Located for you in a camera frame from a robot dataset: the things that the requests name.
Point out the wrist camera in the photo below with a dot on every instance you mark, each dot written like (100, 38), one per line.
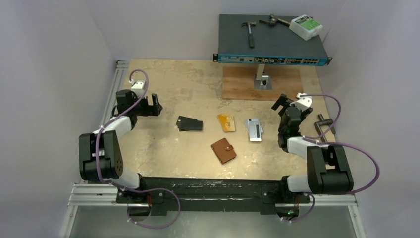
(138, 87)
(303, 102)

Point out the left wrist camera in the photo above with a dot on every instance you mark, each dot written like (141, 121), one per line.
(138, 87)

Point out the brown leather card holder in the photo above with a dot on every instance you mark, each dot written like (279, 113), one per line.
(224, 150)

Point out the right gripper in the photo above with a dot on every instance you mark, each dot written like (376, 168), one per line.
(287, 107)

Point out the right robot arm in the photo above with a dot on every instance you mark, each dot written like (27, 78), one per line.
(328, 171)

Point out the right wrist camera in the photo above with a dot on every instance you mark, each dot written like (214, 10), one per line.
(303, 102)

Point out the silver metal stand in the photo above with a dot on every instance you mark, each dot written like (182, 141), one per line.
(262, 80)

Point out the silver white cards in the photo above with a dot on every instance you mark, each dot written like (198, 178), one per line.
(254, 130)

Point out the white green box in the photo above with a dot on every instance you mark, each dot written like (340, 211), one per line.
(305, 27)

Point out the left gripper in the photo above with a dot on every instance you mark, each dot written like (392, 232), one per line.
(151, 110)

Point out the blue network switch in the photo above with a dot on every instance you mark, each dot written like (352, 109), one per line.
(275, 45)

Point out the brown wooden board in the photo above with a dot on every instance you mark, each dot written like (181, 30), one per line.
(239, 83)

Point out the black metal tool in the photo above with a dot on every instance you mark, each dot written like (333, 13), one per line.
(274, 20)

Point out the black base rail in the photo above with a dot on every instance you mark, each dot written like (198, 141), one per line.
(267, 197)

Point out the black cards stack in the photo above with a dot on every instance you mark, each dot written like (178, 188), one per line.
(189, 124)

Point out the grey metal clamp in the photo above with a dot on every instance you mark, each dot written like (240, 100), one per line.
(320, 124)

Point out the hammer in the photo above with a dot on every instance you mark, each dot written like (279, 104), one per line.
(250, 34)

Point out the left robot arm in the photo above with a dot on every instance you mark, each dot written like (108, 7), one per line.
(100, 157)

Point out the orange card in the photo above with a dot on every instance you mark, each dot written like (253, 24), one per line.
(226, 121)

